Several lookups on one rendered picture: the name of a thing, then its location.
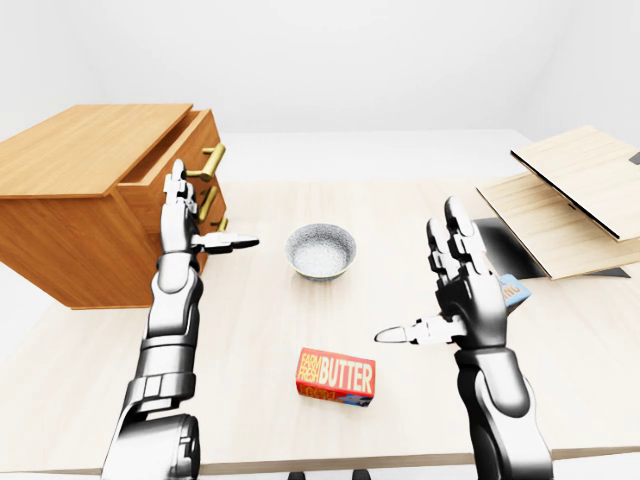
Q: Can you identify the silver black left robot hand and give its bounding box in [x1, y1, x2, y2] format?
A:
[158, 158, 261, 258]

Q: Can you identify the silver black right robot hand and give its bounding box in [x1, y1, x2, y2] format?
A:
[373, 195, 511, 352]

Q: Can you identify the open wooden drawer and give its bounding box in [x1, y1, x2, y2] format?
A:
[116, 108, 224, 236]

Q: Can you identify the wooden cabinet with drawers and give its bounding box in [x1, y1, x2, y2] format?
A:
[0, 103, 231, 311]

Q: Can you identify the blue printed food box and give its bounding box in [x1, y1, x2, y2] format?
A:
[497, 273, 534, 314]

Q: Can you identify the pale wooden board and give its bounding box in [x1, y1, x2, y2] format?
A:
[475, 172, 640, 282]
[509, 124, 640, 244]

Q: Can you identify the red butter box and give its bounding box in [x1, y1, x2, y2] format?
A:
[295, 346, 378, 409]

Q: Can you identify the patterned grey bowl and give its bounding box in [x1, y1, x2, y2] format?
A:
[284, 222, 359, 283]

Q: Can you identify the large brass drawer handle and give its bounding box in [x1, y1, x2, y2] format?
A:
[185, 142, 227, 183]

